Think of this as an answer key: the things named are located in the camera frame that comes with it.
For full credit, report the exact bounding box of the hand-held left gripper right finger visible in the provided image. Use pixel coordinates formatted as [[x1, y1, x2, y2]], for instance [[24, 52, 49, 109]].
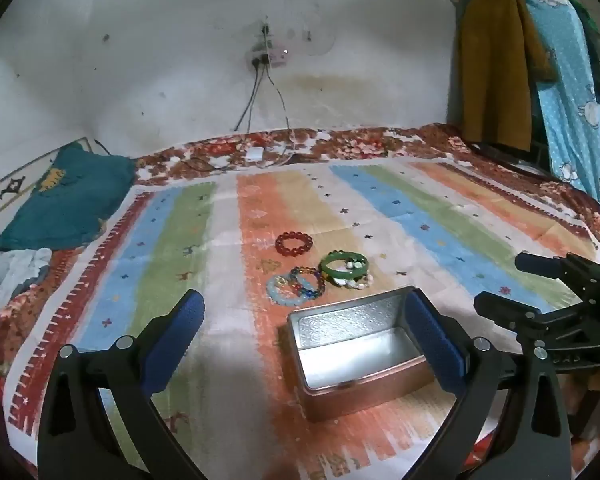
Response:
[[402, 290, 573, 480]]

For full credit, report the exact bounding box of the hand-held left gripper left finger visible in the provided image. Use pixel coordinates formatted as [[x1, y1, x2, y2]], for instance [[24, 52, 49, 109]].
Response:
[[37, 289, 206, 480]]

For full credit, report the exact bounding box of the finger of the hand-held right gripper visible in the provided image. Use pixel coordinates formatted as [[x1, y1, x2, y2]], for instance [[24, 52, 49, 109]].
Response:
[[515, 252, 600, 291], [474, 291, 588, 356]]

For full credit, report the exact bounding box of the rectangular metal tin box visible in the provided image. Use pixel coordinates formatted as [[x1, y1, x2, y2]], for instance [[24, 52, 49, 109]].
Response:
[[278, 286, 458, 423]]

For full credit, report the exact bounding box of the white bead bracelet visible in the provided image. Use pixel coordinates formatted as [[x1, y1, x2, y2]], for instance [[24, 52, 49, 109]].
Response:
[[341, 257, 376, 292]]

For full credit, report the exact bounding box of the light blue bead bracelet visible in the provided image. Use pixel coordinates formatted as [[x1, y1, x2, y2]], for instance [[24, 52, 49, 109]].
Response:
[[266, 274, 306, 307]]

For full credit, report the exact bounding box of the green jade bangle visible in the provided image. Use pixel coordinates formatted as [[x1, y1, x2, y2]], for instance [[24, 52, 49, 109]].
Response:
[[320, 251, 370, 288]]

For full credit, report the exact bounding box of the multicoloured bead bracelet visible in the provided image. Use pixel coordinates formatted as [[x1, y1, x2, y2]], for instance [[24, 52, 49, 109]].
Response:
[[287, 265, 331, 298]]

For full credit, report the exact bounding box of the red bead bracelet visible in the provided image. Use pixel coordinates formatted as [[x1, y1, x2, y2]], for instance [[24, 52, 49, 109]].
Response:
[[275, 231, 312, 258]]

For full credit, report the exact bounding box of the colourful striped mat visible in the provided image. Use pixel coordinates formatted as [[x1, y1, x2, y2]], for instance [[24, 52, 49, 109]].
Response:
[[7, 157, 600, 480]]

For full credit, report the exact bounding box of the teal pillow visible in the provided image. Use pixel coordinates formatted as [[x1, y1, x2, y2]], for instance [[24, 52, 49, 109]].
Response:
[[0, 142, 137, 252]]

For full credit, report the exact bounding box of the blue printed cloth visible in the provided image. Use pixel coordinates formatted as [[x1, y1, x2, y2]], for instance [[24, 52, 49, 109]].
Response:
[[500, 0, 600, 206]]

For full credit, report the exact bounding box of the white grey cloth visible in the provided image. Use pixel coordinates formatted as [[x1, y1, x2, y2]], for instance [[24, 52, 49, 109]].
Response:
[[0, 247, 53, 336]]

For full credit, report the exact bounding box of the mustard yellow towel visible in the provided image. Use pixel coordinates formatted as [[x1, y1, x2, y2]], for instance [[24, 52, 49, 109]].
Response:
[[460, 0, 551, 153]]

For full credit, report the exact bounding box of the floral bedsheet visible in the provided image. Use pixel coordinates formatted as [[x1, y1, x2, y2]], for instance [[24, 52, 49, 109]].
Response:
[[0, 125, 600, 480]]

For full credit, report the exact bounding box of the dark green cloth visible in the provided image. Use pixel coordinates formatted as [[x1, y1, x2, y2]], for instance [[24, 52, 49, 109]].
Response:
[[570, 0, 600, 106]]

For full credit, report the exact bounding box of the white power strip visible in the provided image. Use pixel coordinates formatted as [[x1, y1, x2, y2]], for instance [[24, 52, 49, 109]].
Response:
[[243, 45, 288, 68]]

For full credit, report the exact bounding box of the black power cable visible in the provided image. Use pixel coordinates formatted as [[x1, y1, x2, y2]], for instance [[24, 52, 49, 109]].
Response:
[[182, 66, 262, 173]]

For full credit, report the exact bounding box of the thin white cable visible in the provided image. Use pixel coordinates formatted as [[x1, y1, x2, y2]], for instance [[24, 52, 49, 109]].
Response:
[[262, 67, 306, 167]]

